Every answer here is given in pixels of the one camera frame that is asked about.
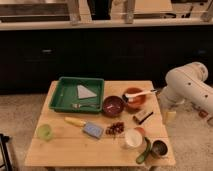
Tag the dark red bowl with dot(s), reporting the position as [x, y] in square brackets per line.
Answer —
[113, 106]

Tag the dried red chili bunch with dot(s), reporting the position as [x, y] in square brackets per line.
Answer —
[115, 128]

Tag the black stand on floor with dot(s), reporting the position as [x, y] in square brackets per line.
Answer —
[4, 152]

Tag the small metal cup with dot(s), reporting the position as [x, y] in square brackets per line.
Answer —
[159, 149]

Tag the orange carrot piece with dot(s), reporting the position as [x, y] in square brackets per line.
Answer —
[141, 130]

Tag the orange bowl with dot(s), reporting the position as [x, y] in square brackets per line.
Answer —
[136, 102]

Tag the dark cabinet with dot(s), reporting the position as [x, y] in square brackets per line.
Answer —
[31, 59]

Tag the small green cup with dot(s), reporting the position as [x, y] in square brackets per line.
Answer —
[44, 132]

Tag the wooden table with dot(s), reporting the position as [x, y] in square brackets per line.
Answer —
[70, 147]

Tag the white mug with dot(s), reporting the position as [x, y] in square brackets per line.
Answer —
[131, 139]

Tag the white handled brush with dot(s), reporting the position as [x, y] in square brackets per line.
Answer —
[130, 97]

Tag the green plastic tray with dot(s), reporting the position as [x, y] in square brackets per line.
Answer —
[66, 93]

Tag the grey triangular cloth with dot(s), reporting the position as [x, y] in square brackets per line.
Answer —
[84, 92]

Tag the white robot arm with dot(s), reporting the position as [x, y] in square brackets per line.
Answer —
[186, 82]

